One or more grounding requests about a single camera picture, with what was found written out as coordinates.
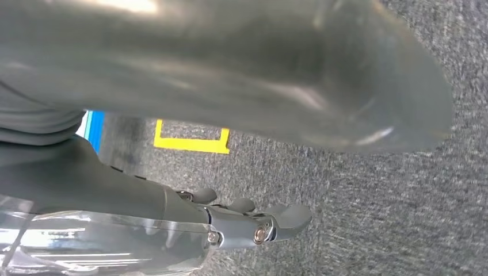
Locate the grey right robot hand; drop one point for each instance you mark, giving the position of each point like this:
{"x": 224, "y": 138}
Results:
{"x": 209, "y": 68}

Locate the blue metal shelf rack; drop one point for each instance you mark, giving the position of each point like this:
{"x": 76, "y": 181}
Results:
{"x": 95, "y": 129}

